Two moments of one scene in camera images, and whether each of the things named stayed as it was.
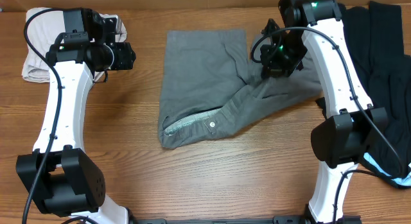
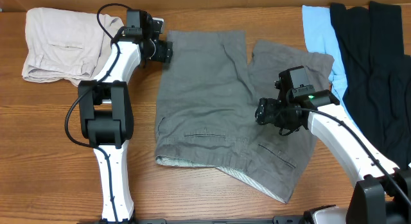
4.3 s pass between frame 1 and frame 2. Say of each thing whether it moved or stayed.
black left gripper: moved
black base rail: stayed
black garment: stayed
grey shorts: moved
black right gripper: moved
